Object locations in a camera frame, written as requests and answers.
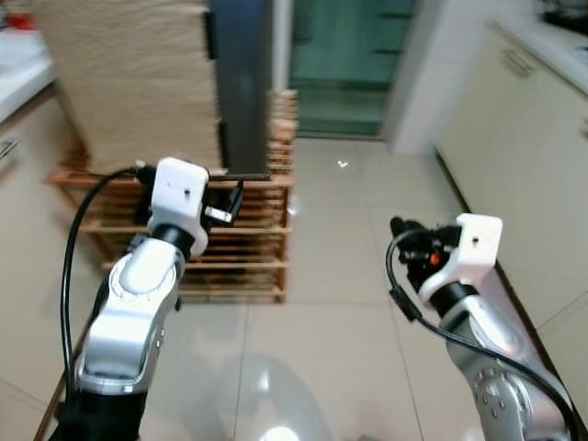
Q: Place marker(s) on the beige cloth fridge cover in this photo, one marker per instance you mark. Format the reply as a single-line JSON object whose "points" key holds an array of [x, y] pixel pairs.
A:
{"points": [[129, 83]]}

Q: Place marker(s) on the green glass door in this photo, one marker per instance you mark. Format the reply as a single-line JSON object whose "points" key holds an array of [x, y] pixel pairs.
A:
{"points": [[354, 64]]}

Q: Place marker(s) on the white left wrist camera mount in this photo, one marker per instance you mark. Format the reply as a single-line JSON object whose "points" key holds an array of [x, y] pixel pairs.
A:
{"points": [[179, 197]]}

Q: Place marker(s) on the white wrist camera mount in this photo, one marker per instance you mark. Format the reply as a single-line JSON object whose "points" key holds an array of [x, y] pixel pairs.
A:
{"points": [[469, 248], [179, 197]]}

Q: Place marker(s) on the dark grey fridge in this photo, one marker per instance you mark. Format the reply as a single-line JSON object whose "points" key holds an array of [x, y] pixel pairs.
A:
{"points": [[241, 83]]}

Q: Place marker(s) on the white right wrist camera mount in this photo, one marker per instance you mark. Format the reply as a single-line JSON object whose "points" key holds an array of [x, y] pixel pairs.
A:
{"points": [[469, 248]]}

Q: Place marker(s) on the cream kitchen cabinet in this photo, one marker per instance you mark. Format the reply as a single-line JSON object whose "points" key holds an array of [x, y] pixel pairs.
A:
{"points": [[524, 184]]}

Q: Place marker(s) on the wooden slatted rack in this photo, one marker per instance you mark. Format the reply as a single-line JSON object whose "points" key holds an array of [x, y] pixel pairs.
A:
{"points": [[257, 239]]}

